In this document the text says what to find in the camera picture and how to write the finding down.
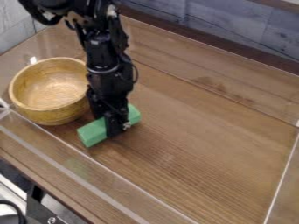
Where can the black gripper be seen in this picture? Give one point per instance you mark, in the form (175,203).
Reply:
(110,75)

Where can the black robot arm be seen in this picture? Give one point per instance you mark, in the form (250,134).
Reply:
(95,20)

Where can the clear acrylic front wall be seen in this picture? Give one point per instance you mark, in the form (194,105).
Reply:
(100,196)

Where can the black table frame bracket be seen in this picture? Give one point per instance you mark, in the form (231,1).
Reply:
(38,214)

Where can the wooden bowl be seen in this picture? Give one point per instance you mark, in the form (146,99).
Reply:
(48,91)

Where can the green rectangular stick block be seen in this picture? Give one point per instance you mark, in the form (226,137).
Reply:
(92,133)

